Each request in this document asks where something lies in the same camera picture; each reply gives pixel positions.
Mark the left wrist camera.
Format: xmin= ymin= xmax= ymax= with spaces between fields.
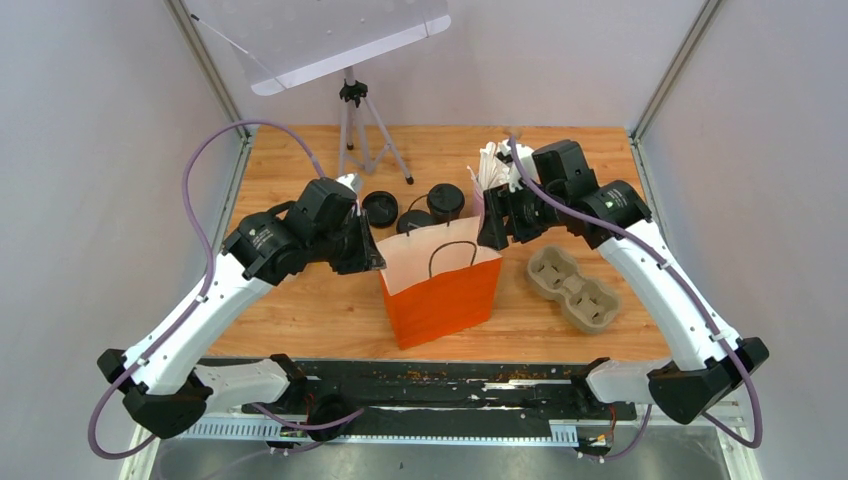
xmin=335 ymin=173 xmax=365 ymax=213

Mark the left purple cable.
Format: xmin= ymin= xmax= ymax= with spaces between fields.
xmin=87 ymin=119 xmax=366 ymax=461

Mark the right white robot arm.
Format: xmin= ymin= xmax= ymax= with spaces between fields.
xmin=472 ymin=140 xmax=770 ymax=424

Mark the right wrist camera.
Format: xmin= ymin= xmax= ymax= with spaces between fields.
xmin=502 ymin=140 xmax=539 ymax=181

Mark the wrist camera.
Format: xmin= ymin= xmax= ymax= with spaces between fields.
xmin=502 ymin=140 xmax=539 ymax=181
xmin=335 ymin=173 xmax=365 ymax=213

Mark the stack of black lids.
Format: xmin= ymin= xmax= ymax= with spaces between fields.
xmin=362 ymin=190 xmax=399 ymax=229

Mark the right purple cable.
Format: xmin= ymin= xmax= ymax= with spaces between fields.
xmin=506 ymin=135 xmax=764 ymax=463

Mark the purple cable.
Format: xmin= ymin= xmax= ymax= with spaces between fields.
xmin=506 ymin=135 xmax=764 ymax=463
xmin=87 ymin=119 xmax=366 ymax=461

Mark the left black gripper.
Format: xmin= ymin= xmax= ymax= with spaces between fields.
xmin=312 ymin=208 xmax=390 ymax=276

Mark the white reflector board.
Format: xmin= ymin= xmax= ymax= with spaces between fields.
xmin=188 ymin=0 xmax=452 ymax=97

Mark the orange paper bag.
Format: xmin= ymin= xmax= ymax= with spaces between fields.
xmin=377 ymin=215 xmax=503 ymax=350

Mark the grey tripod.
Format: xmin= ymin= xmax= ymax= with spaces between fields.
xmin=338 ymin=66 xmax=415 ymax=185

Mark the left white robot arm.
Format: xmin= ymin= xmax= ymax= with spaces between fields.
xmin=97 ymin=174 xmax=386 ymax=439

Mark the bundle of wrapped straws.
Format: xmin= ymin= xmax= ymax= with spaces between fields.
xmin=466 ymin=140 xmax=521 ymax=191

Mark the black paper coffee cup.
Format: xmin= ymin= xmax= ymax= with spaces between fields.
xmin=429 ymin=207 xmax=462 ymax=224

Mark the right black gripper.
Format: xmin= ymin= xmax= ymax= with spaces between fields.
xmin=478 ymin=176 xmax=565 ymax=249

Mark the black cup lid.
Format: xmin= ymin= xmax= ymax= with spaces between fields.
xmin=396 ymin=209 xmax=436 ymax=234
xmin=426 ymin=183 xmax=465 ymax=209

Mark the cardboard cup carrier tray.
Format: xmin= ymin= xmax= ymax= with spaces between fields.
xmin=525 ymin=245 xmax=622 ymax=335

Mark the pink straw holder cup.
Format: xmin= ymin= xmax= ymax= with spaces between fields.
xmin=471 ymin=189 xmax=486 ymax=216

